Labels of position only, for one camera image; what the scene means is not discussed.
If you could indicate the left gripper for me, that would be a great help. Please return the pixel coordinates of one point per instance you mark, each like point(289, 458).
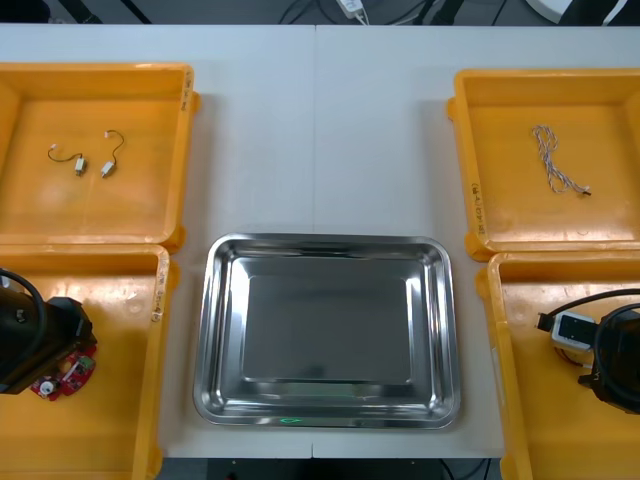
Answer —
point(65, 322)

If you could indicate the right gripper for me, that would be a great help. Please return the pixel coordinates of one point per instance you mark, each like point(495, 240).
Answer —
point(622, 370)

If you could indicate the round red circuit board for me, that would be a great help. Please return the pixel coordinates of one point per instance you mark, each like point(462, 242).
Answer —
point(75, 373)

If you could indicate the small metal solenoid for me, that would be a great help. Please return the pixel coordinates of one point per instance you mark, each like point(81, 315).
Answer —
point(107, 169)
point(80, 166)

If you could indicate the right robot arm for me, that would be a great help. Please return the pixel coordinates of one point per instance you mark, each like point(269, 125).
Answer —
point(575, 330)

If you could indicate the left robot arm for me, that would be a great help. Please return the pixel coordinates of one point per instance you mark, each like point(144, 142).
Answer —
point(15, 325)

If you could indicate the yellow-orange plastic bin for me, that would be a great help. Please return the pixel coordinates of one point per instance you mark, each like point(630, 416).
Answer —
point(525, 215)
point(100, 210)
point(550, 440)
point(110, 425)

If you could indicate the steel tray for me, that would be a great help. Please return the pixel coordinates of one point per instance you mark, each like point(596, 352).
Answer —
point(325, 325)

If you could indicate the black slanted stand leg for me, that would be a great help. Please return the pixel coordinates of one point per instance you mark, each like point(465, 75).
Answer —
point(136, 11)

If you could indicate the white power adapter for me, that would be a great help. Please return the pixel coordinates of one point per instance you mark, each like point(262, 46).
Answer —
point(352, 7)

